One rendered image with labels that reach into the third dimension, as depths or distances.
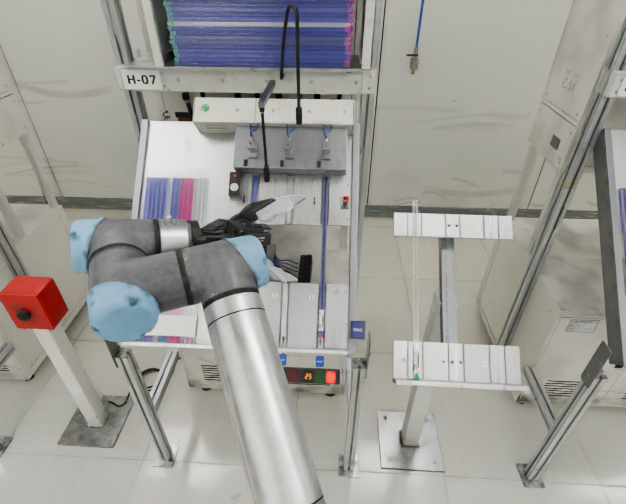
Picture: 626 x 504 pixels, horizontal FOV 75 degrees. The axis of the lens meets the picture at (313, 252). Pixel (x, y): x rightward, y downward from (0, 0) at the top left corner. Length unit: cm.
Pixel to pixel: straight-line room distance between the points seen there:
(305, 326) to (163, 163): 68
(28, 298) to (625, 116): 204
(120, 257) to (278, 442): 29
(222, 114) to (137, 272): 87
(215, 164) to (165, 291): 87
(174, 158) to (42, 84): 212
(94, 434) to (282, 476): 167
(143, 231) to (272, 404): 30
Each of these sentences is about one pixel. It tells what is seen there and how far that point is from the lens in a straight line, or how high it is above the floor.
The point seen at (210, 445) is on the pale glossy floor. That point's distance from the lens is 192.
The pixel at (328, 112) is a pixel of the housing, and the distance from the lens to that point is 129.
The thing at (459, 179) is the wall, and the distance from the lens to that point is 318.
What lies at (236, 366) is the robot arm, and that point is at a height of 127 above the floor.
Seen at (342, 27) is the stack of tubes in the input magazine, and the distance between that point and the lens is 124.
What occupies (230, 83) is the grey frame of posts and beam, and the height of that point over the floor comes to 134.
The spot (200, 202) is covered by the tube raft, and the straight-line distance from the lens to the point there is 132.
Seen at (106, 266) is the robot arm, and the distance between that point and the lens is 55.
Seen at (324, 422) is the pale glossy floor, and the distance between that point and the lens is 193.
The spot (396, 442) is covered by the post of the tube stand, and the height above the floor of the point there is 1.
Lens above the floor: 165
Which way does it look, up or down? 36 degrees down
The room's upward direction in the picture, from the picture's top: straight up
